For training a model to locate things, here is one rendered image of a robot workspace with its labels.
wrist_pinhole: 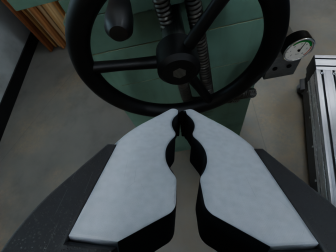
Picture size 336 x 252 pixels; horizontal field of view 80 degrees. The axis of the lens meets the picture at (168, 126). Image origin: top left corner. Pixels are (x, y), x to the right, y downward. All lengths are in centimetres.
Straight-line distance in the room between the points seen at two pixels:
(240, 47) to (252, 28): 5
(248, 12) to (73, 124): 120
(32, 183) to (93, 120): 49
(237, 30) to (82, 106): 117
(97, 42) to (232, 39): 31
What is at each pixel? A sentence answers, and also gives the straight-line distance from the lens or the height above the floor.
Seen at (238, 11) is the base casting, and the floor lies 74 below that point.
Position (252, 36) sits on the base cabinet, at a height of 67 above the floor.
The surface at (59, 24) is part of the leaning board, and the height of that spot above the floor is 18.
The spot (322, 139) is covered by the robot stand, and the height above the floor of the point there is 22.
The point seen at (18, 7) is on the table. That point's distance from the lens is 51.
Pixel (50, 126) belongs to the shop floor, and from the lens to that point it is 154.
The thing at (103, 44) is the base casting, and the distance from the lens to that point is 52.
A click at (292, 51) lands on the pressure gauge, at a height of 66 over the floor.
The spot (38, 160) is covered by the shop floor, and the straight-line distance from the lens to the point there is 147.
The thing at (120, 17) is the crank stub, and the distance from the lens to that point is 19.
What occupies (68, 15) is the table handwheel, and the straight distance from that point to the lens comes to 26.
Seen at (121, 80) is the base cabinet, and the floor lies 61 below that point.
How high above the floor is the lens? 102
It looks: 61 degrees down
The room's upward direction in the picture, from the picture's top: 22 degrees counter-clockwise
